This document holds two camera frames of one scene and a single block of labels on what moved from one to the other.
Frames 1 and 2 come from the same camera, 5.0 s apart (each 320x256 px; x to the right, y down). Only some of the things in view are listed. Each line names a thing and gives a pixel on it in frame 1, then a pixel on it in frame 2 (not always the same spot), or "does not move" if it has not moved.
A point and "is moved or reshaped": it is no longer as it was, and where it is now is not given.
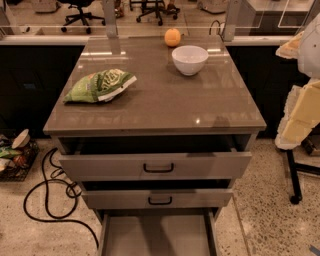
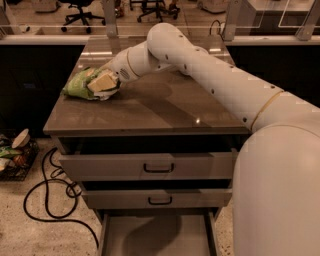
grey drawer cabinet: [157, 130] does not move
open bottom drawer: [162, 232] does not move
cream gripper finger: [301, 115] to [103, 82]
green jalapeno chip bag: [99, 86] is moved or reshaped
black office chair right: [155, 8] does not move
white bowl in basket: [21, 140] does not move
